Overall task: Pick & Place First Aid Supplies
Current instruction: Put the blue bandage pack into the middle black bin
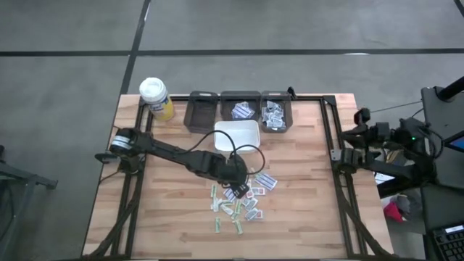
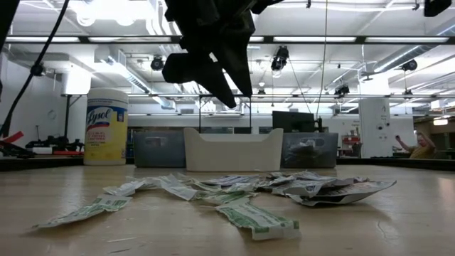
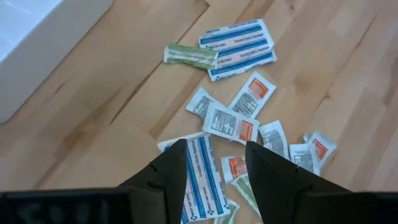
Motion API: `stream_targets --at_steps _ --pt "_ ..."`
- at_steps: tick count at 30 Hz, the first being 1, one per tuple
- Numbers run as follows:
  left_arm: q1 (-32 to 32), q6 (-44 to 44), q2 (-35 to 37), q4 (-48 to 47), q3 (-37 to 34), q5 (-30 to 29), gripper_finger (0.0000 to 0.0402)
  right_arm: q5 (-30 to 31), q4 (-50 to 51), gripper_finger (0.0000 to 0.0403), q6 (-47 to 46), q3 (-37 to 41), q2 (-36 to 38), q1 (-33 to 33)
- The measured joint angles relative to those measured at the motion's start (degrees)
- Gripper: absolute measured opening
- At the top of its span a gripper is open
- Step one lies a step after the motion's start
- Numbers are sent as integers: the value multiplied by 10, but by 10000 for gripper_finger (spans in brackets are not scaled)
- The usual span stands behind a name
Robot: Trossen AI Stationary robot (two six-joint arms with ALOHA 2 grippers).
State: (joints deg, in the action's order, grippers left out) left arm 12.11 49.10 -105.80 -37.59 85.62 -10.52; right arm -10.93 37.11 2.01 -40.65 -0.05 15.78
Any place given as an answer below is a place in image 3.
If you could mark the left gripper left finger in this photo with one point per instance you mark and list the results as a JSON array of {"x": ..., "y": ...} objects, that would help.
[{"x": 93, "y": 208}]

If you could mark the blue stripe bandage packet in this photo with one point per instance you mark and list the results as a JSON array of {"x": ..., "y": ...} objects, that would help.
[{"x": 203, "y": 177}]

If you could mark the white plastic bin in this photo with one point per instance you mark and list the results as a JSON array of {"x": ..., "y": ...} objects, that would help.
[{"x": 37, "y": 46}]

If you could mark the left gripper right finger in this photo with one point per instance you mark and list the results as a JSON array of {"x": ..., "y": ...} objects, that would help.
[{"x": 311, "y": 205}]

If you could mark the white printed first-aid packet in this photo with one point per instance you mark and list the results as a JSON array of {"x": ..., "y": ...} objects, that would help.
[
  {"x": 202, "y": 104},
  {"x": 303, "y": 157},
  {"x": 275, "y": 138}
]

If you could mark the blue print bandage packet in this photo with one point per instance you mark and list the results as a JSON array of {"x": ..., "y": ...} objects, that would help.
[{"x": 239, "y": 46}]

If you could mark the green print bandage packet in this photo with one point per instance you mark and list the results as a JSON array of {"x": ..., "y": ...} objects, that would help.
[
  {"x": 189, "y": 56},
  {"x": 228, "y": 214},
  {"x": 245, "y": 189}
]

